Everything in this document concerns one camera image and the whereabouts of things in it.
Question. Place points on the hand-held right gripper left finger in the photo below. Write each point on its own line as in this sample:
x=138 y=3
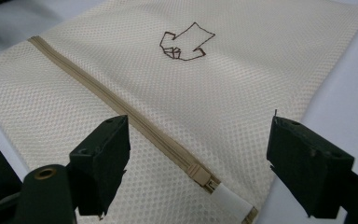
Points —
x=101 y=168

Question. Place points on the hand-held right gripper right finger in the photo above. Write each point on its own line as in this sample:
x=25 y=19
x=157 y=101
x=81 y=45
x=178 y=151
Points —
x=307 y=168

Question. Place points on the cream mesh laundry bag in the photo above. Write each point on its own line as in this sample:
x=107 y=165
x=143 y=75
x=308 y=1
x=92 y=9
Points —
x=199 y=93

